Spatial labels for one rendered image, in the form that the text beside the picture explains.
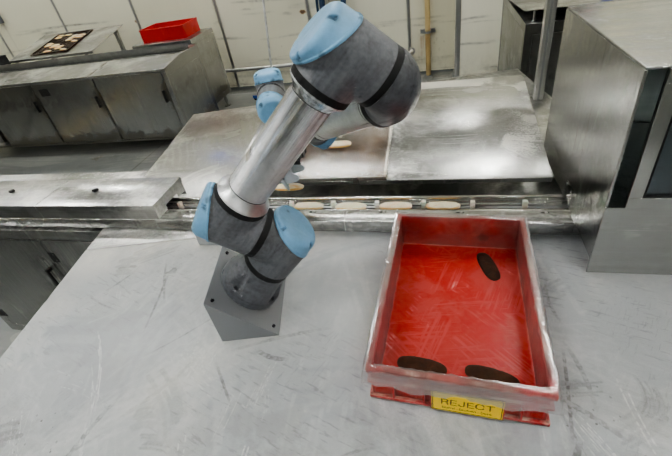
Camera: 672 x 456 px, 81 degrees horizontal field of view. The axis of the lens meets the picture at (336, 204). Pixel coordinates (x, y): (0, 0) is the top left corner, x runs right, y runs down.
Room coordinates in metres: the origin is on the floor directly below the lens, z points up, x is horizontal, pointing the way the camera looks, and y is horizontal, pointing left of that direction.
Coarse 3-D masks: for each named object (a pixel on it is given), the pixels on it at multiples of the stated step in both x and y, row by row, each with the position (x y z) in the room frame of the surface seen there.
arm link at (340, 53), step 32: (320, 32) 0.61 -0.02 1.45; (352, 32) 0.62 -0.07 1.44; (320, 64) 0.62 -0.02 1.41; (352, 64) 0.61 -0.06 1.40; (384, 64) 0.62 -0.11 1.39; (288, 96) 0.66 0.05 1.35; (320, 96) 0.62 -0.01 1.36; (352, 96) 0.63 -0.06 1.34; (288, 128) 0.64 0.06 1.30; (256, 160) 0.66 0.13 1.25; (288, 160) 0.65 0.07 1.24; (224, 192) 0.67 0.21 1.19; (256, 192) 0.65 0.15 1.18; (192, 224) 0.67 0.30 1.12; (224, 224) 0.64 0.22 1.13; (256, 224) 0.67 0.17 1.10
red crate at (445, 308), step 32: (416, 256) 0.77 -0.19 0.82; (448, 256) 0.75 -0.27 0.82; (512, 256) 0.71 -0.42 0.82; (416, 288) 0.66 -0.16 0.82; (448, 288) 0.65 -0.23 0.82; (480, 288) 0.63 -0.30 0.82; (512, 288) 0.61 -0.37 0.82; (416, 320) 0.57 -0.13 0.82; (448, 320) 0.56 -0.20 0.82; (480, 320) 0.54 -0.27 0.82; (512, 320) 0.53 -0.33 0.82; (384, 352) 0.51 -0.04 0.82; (416, 352) 0.49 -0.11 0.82; (448, 352) 0.48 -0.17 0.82; (480, 352) 0.47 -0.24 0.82; (512, 352) 0.45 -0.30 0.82; (512, 416) 0.33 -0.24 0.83; (544, 416) 0.32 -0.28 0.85
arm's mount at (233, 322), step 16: (224, 256) 0.77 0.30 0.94; (208, 288) 0.66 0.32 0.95; (208, 304) 0.62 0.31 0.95; (224, 304) 0.63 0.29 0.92; (272, 304) 0.68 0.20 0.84; (224, 320) 0.61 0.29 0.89; (240, 320) 0.61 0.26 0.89; (256, 320) 0.62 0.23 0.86; (272, 320) 0.64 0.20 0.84; (224, 336) 0.61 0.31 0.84; (240, 336) 0.61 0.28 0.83; (256, 336) 0.61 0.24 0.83
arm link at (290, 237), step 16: (288, 208) 0.74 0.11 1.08; (272, 224) 0.68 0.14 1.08; (288, 224) 0.68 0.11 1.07; (304, 224) 0.72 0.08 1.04; (272, 240) 0.66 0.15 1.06; (288, 240) 0.65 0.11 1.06; (304, 240) 0.66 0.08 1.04; (256, 256) 0.65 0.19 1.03; (272, 256) 0.65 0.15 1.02; (288, 256) 0.65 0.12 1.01; (304, 256) 0.67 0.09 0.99; (272, 272) 0.65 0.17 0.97; (288, 272) 0.67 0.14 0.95
